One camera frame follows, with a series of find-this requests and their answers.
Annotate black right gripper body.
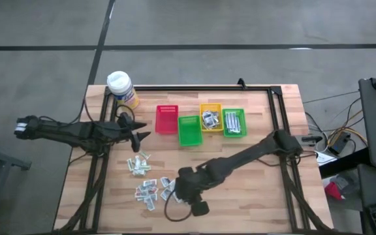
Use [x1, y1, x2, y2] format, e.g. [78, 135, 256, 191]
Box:
[176, 178, 209, 204]

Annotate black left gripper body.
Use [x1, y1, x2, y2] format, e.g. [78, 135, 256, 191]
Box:
[117, 112, 142, 153]

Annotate blue striped bandage packet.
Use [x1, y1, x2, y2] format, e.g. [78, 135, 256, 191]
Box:
[232, 116, 242, 134]
[225, 111, 236, 131]

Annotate red plastic basket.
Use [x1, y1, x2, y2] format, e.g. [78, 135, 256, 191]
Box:
[155, 104, 180, 135]

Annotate yellow Lysol wipes canister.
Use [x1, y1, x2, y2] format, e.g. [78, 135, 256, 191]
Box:
[106, 70, 140, 111]

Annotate green plastic basket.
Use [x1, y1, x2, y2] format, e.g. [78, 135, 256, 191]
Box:
[221, 108, 249, 138]
[178, 115, 204, 148]

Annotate yellow plastic basket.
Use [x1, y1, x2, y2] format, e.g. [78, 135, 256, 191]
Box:
[199, 103, 224, 133]

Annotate grey metal stand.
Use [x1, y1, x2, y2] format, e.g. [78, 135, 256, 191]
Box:
[0, 130, 32, 235]

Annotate white paper sheet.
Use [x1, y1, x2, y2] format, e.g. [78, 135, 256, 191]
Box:
[315, 151, 338, 166]

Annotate red crumpled object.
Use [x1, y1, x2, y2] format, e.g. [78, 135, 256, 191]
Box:
[324, 181, 345, 201]

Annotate black desk beam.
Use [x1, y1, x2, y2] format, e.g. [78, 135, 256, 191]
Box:
[318, 147, 371, 180]

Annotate black power supply box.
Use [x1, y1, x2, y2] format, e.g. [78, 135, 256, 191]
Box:
[326, 131, 352, 156]

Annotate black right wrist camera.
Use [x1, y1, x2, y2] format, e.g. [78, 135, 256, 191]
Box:
[191, 200, 211, 217]

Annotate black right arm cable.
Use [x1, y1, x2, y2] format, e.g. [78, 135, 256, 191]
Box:
[164, 192, 194, 223]

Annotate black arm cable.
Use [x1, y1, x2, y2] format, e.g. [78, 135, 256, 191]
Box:
[37, 97, 94, 127]
[164, 192, 194, 223]

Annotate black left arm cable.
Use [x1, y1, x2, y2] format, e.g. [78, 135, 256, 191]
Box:
[37, 97, 94, 127]

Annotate thin black floor cable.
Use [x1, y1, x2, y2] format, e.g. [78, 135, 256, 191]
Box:
[302, 90, 360, 104]

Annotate yellow and black cable bundle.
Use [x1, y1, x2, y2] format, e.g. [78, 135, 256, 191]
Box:
[305, 97, 369, 148]

